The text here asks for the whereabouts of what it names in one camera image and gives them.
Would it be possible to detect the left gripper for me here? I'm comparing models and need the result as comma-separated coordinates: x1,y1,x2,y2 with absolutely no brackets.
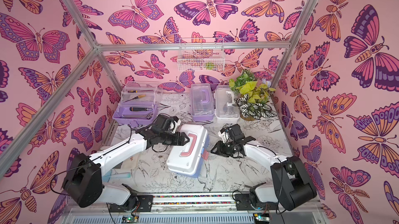
160,133,190,146

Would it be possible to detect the white toolbox clear lid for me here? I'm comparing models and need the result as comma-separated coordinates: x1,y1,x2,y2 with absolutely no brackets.
215,85,240,124

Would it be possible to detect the blue toolbox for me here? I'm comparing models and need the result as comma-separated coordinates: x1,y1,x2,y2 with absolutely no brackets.
166,124,209,178

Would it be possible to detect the purple toolbox clear lid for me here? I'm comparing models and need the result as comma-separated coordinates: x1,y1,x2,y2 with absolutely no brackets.
190,83,215,122

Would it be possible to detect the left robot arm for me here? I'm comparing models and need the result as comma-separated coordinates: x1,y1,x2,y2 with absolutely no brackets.
62,114,189,212

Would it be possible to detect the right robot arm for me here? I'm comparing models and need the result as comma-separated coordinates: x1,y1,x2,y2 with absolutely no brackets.
211,124,318,211

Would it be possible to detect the potted leafy plant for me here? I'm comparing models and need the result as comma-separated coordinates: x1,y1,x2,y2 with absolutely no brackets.
229,69,277,121

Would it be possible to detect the white wire basket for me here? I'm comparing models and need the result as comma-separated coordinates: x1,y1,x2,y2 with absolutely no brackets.
176,37,225,72

